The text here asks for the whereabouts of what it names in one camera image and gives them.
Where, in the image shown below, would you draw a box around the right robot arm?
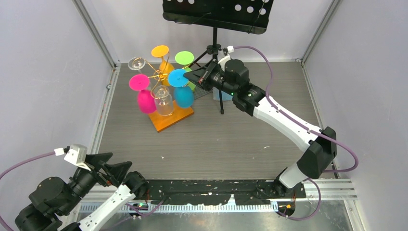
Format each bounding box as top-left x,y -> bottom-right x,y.
183,59 -> 337,198

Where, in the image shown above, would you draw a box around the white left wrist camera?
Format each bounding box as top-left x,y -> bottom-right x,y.
64,144 -> 91,171

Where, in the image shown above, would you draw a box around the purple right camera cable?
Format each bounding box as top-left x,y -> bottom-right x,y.
224,45 -> 359,174

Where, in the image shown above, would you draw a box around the clear wine glass back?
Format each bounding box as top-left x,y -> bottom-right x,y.
127,57 -> 146,71

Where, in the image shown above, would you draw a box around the green wine glass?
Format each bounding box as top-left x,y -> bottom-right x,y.
169,51 -> 195,94

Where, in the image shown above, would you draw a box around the clear wine glass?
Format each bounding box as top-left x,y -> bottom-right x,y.
153,85 -> 174,116
127,57 -> 146,71

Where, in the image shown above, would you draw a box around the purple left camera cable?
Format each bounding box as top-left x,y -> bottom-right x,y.
0,147 -> 67,231

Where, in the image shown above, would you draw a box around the orange wine glass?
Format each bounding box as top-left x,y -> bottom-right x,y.
151,45 -> 175,86

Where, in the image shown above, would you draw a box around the black music stand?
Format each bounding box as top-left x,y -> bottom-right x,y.
162,0 -> 275,115

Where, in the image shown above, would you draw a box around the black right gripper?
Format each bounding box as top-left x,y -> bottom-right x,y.
183,60 -> 236,97

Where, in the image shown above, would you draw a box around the purple camera cable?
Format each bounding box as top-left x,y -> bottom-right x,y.
0,147 -> 67,231
224,45 -> 359,174

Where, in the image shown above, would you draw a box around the clear wine glass front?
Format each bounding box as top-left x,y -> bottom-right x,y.
153,85 -> 174,116

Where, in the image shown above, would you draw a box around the pink wine glass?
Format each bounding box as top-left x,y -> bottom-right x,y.
129,74 -> 156,114

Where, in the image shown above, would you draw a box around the blue wine glass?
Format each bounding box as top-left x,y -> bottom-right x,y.
168,69 -> 194,108

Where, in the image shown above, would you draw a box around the grey building plate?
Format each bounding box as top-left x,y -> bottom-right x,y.
193,88 -> 213,100

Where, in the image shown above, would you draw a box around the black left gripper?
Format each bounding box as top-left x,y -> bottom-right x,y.
60,152 -> 132,213

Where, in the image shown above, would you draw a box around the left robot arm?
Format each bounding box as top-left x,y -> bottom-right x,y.
14,153 -> 149,231

